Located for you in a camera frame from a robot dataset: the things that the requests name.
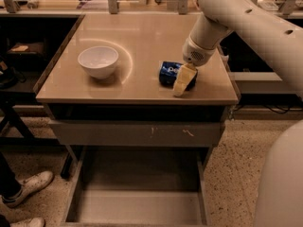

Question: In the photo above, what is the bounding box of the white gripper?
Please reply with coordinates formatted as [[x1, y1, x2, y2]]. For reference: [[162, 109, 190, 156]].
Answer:
[[173, 37, 215, 96]]

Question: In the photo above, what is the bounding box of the blue pepsi can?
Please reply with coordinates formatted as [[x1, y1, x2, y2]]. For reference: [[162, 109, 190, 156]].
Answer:
[[159, 61, 198, 90]]

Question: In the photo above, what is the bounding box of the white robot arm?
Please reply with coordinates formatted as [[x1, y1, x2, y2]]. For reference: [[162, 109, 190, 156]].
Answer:
[[173, 0, 303, 227]]

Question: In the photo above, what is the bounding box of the grey drawer cabinet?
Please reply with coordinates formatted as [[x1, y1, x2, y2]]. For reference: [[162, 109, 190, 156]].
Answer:
[[33, 13, 241, 227]]

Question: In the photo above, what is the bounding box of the closed grey top drawer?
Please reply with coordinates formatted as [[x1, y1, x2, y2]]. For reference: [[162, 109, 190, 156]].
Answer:
[[49, 120, 224, 148]]

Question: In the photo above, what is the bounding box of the open grey middle drawer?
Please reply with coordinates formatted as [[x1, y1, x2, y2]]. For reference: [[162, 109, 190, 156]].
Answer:
[[60, 148, 210, 227]]

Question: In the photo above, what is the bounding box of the white ceramic bowl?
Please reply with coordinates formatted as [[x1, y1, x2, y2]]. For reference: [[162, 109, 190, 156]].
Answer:
[[78, 46, 119, 79]]

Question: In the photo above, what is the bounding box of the white shoe upper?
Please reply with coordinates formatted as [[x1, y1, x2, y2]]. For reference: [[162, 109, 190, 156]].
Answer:
[[0, 171, 54, 208]]

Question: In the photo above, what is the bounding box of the white shoe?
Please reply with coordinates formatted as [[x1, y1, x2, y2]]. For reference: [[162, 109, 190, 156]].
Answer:
[[0, 171, 54, 208], [10, 218, 45, 227]]

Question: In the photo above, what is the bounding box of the dark trouser leg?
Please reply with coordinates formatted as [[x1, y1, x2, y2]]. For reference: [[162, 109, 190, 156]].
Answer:
[[0, 152, 22, 199]]

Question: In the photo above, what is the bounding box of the white shoe lower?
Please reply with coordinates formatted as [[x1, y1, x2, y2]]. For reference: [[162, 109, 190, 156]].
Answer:
[[10, 218, 45, 227]]

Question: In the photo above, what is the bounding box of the black table leg frame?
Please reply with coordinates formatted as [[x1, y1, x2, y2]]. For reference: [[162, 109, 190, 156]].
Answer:
[[0, 99, 60, 146]]

